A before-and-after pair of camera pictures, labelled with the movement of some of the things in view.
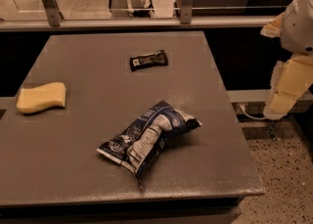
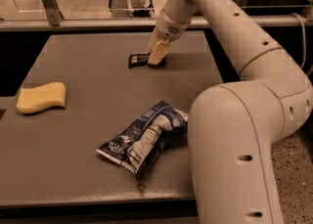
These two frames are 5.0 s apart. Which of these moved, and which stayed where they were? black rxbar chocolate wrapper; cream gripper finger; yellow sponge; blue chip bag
Moved: cream gripper finger
Stayed: blue chip bag; yellow sponge; black rxbar chocolate wrapper
